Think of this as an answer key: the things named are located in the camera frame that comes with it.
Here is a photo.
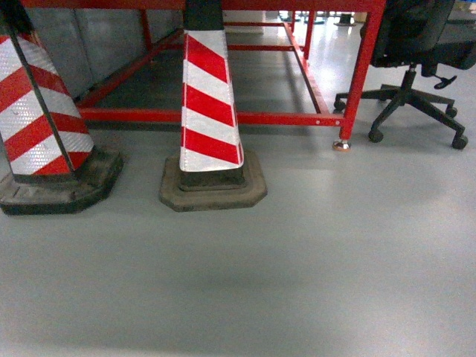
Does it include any red white traffic cone left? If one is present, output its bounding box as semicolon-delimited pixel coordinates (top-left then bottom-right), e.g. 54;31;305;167
1;1;123;216

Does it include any black office chair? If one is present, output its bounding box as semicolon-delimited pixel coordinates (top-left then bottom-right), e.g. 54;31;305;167
333;0;476;150

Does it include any red metal table frame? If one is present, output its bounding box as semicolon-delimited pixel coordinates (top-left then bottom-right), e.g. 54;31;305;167
20;0;387;152

